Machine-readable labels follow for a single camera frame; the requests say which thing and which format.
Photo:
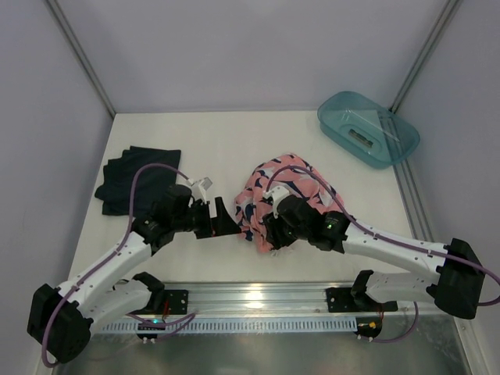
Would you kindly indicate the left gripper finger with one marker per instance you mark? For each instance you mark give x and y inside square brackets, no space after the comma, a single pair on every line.
[222,216]
[224,226]

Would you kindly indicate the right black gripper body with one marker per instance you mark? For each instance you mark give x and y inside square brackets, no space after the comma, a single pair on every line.
[274,233]

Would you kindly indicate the teal plastic basin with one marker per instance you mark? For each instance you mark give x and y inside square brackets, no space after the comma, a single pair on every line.
[367,130]

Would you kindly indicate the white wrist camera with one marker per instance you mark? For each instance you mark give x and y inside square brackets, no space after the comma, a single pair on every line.
[199,187]
[276,195]

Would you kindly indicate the navy blue shorts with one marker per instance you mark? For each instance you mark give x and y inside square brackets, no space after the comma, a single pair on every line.
[136,171]

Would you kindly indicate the slotted cable duct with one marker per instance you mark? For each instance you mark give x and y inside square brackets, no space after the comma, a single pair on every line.
[253,325]

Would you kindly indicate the pink patterned shorts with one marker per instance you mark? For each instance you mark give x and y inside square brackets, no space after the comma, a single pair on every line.
[289,171]

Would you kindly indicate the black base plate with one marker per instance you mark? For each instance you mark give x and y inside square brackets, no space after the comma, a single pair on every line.
[342,300]
[171,302]

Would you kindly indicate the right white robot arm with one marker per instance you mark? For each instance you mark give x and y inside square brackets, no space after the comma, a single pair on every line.
[448,276]

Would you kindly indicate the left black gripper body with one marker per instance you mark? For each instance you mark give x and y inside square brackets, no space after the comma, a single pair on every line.
[211,220]

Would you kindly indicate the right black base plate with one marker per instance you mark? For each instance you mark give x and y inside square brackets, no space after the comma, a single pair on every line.
[342,300]

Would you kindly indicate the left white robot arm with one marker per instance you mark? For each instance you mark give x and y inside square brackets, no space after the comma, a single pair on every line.
[63,319]

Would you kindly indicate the aluminium rail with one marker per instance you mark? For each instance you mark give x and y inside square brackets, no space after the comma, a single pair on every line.
[254,293]

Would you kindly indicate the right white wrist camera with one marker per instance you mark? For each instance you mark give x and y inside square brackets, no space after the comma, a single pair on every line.
[276,195]

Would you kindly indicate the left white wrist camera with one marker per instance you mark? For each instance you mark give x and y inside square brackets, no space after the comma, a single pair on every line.
[199,187]

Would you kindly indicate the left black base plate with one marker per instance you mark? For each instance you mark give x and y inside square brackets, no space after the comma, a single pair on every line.
[171,302]

